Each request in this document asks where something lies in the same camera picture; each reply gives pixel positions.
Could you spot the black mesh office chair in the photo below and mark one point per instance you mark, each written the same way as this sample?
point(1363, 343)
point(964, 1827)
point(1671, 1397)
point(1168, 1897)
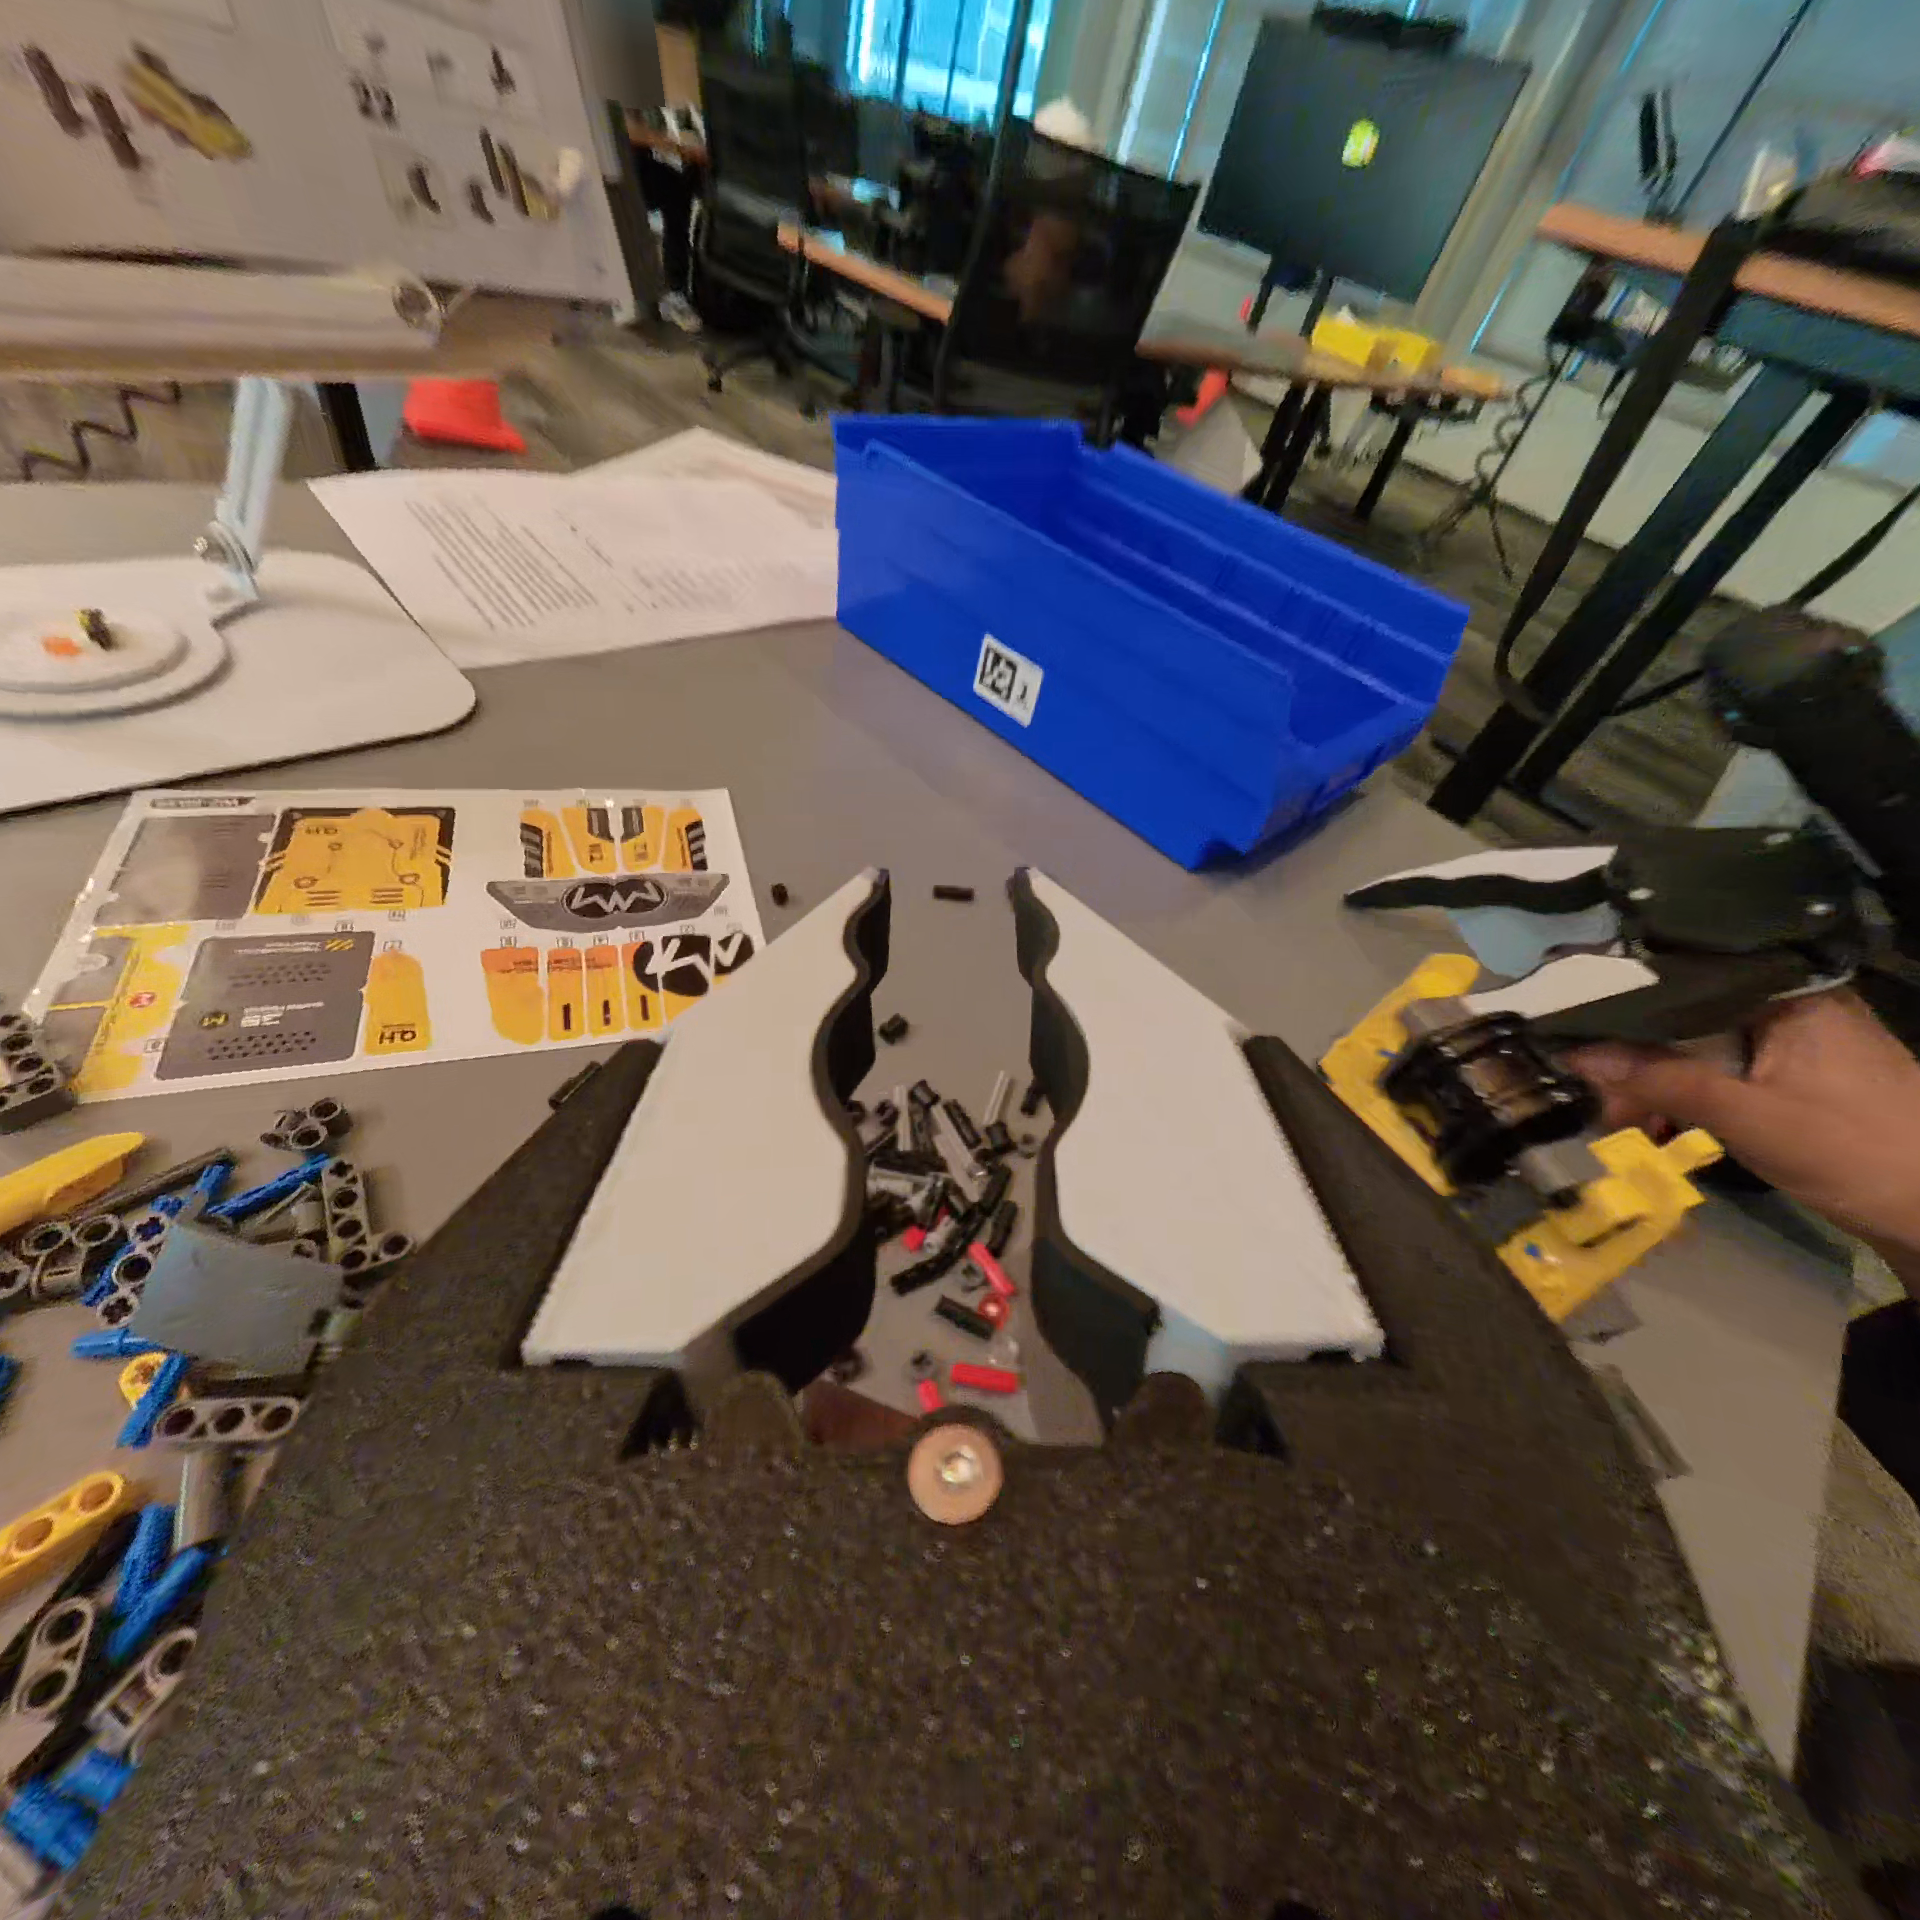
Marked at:
point(1051, 271)

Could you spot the person's right hand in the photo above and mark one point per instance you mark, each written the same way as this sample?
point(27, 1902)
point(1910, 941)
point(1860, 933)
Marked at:
point(1800, 1110)

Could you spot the orange traffic cone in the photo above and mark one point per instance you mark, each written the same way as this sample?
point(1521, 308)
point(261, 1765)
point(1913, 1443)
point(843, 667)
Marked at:
point(465, 421)

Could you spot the yellow black sticker sheet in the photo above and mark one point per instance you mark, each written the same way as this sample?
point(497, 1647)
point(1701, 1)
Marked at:
point(347, 862)

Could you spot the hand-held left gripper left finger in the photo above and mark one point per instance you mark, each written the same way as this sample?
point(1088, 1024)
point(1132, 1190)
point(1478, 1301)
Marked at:
point(704, 1201)

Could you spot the pile of brick parts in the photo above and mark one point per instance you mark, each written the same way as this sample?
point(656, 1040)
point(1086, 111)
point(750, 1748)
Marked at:
point(60, 1177)

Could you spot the instruction booklet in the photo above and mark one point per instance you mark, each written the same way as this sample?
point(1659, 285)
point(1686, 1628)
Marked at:
point(224, 120)

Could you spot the printed paper sheet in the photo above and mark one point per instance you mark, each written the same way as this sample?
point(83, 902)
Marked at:
point(600, 557)

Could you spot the blue plastic bin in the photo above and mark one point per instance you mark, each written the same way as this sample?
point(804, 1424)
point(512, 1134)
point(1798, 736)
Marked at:
point(1201, 751)

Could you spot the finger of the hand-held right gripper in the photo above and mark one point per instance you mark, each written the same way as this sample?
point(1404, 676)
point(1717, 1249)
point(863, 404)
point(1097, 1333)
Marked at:
point(1576, 998)
point(1501, 886)

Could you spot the white book stand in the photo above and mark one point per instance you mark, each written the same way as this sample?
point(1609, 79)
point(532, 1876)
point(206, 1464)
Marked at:
point(331, 676)

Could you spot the yellow box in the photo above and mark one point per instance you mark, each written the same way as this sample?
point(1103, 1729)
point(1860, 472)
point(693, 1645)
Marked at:
point(1373, 345)

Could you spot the black monitor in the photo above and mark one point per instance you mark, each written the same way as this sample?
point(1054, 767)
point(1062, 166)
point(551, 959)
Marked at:
point(1350, 211)

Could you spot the wooden desk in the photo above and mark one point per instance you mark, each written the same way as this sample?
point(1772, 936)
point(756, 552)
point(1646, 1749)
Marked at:
point(1276, 357)

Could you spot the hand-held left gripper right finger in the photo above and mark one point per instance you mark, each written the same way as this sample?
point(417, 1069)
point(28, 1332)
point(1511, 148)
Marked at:
point(1214, 1201)

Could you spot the yellow brick vehicle model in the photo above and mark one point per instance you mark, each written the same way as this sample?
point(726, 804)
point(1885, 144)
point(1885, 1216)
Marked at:
point(1622, 1201)

